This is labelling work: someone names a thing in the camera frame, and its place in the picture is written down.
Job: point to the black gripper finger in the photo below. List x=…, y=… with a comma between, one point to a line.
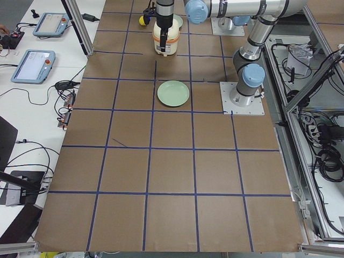
x=163, y=39

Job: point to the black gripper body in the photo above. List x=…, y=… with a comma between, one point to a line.
x=164, y=21

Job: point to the green plate near arm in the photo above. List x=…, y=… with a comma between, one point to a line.
x=173, y=93
x=179, y=20

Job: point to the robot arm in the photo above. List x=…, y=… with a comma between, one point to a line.
x=239, y=21
x=266, y=12

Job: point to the yellow lemon toy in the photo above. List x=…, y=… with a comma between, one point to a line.
x=143, y=21

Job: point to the black power adapter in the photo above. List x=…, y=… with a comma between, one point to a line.
x=89, y=17

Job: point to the blue teach pendant far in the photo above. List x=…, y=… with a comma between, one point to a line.
x=51, y=24

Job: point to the blue teach pendant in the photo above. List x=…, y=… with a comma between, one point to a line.
x=51, y=24
x=34, y=67

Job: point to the blue teach pendant near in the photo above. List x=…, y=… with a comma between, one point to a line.
x=34, y=67

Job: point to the brown paper table mat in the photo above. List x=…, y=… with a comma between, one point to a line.
x=136, y=175

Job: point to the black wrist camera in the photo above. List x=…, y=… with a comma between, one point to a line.
x=149, y=12

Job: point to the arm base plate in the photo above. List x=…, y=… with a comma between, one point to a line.
x=226, y=27
x=237, y=104

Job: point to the aluminium frame post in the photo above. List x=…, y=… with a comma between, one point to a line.
x=78, y=24

